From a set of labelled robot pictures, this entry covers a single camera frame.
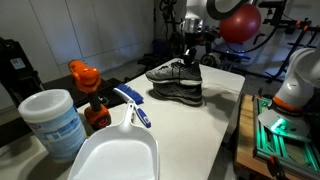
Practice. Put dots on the blue bin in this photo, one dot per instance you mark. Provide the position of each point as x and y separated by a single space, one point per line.
159 49

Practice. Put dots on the white plastic dustpan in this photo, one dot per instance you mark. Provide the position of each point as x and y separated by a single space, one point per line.
113 156

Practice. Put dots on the black equipment with white label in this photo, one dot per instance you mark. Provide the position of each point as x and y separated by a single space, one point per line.
16 80

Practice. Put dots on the red exercise ball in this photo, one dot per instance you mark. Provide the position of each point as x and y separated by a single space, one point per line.
241 23

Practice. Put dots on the white wall cabinets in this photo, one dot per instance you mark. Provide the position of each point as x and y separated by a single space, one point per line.
66 26

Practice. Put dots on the grey black running shoe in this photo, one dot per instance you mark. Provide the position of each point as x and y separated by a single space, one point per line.
166 75

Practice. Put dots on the round weight with lettering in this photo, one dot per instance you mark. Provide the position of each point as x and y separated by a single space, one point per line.
210 60

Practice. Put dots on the white wipes canister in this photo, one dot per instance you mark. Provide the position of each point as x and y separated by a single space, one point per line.
53 126

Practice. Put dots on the orange black clamp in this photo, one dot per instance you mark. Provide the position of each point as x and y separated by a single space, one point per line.
275 166

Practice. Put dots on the grey robot mounting plate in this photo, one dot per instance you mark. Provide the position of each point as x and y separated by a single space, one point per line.
286 123

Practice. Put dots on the blue bristle hand brush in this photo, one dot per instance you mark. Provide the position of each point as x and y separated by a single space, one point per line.
130 93

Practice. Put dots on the wooden platform board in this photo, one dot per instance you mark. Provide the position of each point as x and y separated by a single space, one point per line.
245 133

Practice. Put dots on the blue padded bench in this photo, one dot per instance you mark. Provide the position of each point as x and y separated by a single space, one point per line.
230 51

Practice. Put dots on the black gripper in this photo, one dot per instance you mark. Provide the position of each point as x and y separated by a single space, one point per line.
192 41

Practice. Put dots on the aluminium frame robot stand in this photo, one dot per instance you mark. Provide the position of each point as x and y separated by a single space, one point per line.
300 153

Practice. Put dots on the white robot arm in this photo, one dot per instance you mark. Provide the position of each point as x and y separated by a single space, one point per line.
296 76

